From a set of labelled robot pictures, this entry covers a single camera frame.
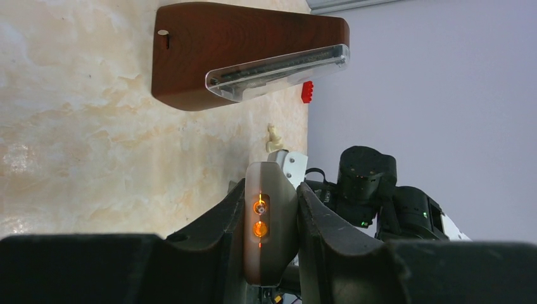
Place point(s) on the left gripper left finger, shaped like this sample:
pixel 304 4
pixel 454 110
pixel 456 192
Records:
pixel 200 263

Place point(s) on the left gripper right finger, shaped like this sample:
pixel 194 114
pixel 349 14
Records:
pixel 340 264

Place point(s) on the white remote control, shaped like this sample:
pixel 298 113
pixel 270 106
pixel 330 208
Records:
pixel 270 238

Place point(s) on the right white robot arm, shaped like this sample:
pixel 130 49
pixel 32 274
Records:
pixel 366 193

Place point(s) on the small beige wooden piece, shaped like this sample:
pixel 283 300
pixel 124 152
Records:
pixel 274 142

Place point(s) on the red small block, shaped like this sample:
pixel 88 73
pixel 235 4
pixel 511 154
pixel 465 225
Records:
pixel 307 92

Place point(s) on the brown wooden metronome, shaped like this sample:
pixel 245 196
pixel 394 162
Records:
pixel 207 55

